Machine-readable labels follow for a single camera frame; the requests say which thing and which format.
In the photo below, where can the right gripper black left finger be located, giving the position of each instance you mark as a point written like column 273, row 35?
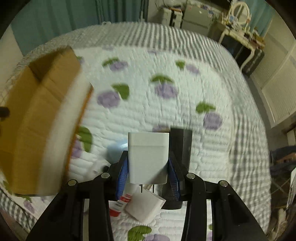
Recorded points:
column 63, row 218

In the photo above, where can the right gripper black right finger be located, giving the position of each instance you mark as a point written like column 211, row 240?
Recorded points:
column 231, row 218

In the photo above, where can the white power adapter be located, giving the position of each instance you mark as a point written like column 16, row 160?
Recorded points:
column 148, row 154

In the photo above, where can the brown cardboard box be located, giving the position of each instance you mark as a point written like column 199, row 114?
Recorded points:
column 43, row 111

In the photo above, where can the grey gingham bedspread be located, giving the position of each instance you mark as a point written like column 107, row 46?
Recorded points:
column 161, row 34

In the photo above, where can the red white tube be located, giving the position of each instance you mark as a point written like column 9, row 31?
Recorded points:
column 117, row 207

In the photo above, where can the white paper packet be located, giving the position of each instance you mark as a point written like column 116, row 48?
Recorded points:
column 144, row 205

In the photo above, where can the white floral quilted blanket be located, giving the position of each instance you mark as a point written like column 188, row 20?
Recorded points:
column 141, row 90

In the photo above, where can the white dressing table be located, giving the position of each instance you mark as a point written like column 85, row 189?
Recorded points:
column 248, row 43

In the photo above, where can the green curtain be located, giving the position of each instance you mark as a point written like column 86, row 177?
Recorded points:
column 40, row 21

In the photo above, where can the round vanity mirror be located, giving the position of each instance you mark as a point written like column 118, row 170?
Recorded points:
column 239, row 13

